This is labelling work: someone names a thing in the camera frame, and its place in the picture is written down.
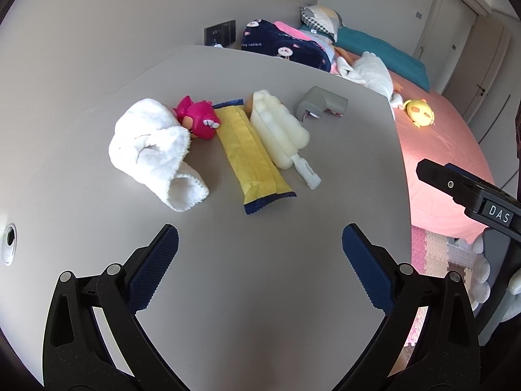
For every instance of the person's right hand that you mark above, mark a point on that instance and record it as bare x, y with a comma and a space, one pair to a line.
480, 269

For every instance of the checked pillow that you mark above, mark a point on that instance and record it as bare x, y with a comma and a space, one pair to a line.
321, 18

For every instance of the white door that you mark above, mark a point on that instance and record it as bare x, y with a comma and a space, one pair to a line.
447, 28

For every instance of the white towel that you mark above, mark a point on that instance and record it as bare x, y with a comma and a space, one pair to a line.
142, 146

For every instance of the grey plastic holder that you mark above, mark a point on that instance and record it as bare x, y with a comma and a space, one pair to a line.
321, 97

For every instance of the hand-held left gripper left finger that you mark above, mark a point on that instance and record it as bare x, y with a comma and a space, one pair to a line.
156, 269

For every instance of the teal pillow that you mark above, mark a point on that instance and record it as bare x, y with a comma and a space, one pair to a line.
378, 49

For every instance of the yellow duck plush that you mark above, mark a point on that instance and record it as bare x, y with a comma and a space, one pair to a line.
421, 112

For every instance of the navy printed blanket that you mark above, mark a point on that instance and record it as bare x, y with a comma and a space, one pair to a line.
276, 40

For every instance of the bed with pink sheet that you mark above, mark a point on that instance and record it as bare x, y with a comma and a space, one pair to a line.
439, 142

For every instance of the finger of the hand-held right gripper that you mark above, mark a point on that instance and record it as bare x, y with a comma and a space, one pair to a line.
437, 175

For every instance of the white foam brush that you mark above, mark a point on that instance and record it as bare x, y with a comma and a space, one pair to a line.
276, 130

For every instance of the pink plastic toy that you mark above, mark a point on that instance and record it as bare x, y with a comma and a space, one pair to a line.
199, 120

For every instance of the yellow snack wrapper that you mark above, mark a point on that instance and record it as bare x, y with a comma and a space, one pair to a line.
248, 154

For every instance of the black wall socket panel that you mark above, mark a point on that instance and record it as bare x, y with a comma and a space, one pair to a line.
219, 31

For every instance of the white goose plush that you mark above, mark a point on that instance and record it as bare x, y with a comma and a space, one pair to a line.
372, 71

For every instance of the white wardrobe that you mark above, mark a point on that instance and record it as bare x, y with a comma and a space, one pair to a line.
488, 69

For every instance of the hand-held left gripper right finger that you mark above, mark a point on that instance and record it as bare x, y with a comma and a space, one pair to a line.
366, 269

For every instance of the pink blanket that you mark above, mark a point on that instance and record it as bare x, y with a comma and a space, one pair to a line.
285, 28

